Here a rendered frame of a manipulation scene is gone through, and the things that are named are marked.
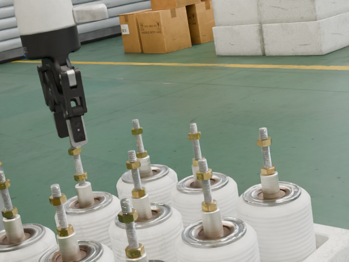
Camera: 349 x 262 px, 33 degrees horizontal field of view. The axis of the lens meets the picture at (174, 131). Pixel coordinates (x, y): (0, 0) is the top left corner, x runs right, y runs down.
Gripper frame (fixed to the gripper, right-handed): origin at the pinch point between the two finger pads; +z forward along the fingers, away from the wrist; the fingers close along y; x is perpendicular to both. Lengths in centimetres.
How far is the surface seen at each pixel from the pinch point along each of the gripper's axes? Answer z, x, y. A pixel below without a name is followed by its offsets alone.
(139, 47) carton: 31, 150, -348
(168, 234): 12.1, 5.4, 15.6
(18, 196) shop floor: 36, 3, -91
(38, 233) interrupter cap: 10.5, -8.4, 5.6
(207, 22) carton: 21, 197, -322
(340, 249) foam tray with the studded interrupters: 18.1, 24.5, 24.1
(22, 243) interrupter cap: 10.5, -10.7, 7.0
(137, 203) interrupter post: 8.5, 3.6, 11.8
